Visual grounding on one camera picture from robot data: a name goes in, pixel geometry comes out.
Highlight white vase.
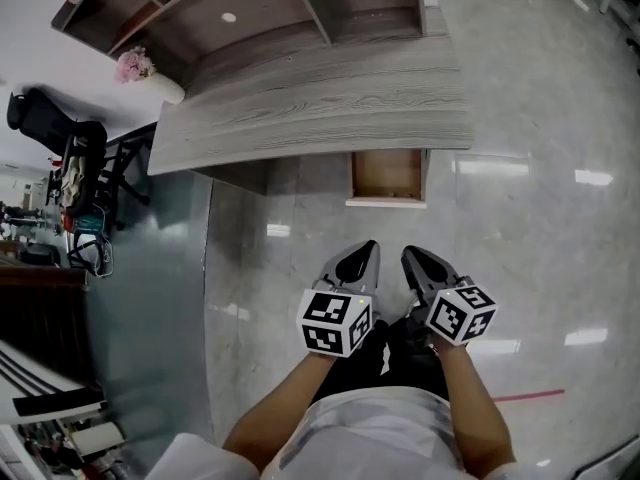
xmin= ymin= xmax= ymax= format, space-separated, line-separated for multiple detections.
xmin=141 ymin=72 xmax=187 ymax=106

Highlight wooden desk drawer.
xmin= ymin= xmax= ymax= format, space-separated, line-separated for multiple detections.
xmin=344 ymin=148 xmax=430 ymax=209

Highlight pink flower bouquet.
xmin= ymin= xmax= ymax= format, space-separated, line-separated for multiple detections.
xmin=113 ymin=45 xmax=158 ymax=85

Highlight grey wooden desk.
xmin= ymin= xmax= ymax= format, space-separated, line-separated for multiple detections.
xmin=146 ymin=6 xmax=475 ymax=195

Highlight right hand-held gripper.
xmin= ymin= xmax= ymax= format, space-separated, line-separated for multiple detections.
xmin=400 ymin=245 xmax=500 ymax=354

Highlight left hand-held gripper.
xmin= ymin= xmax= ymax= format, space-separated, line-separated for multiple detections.
xmin=295 ymin=239 xmax=382 ymax=358

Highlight person's right forearm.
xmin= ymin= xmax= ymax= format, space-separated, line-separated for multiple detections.
xmin=433 ymin=341 xmax=519 ymax=480

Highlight clothes pile on chair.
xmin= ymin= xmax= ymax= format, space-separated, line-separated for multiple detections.
xmin=58 ymin=153 xmax=97 ymax=210

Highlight person's black trousers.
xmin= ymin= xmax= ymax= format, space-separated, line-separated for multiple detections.
xmin=313 ymin=317 xmax=451 ymax=405

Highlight dark wooden cabinet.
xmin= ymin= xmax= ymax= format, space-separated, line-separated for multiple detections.
xmin=0 ymin=265 xmax=103 ymax=386

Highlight person's white shirt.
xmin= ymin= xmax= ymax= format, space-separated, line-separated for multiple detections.
xmin=259 ymin=386 xmax=468 ymax=480

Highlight black office chair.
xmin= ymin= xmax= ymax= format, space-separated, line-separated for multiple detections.
xmin=5 ymin=86 xmax=152 ymax=231

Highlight white board with black stripes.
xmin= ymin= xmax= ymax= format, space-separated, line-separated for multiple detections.
xmin=0 ymin=338 xmax=109 ymax=425

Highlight person's left forearm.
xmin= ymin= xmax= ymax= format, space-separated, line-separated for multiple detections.
xmin=221 ymin=349 xmax=342 ymax=475

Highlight red floor tape strip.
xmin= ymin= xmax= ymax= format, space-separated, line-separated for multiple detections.
xmin=491 ymin=388 xmax=567 ymax=404

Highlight grey wooden desk shelf unit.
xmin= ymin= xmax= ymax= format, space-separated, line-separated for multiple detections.
xmin=49 ymin=0 xmax=442 ymax=90

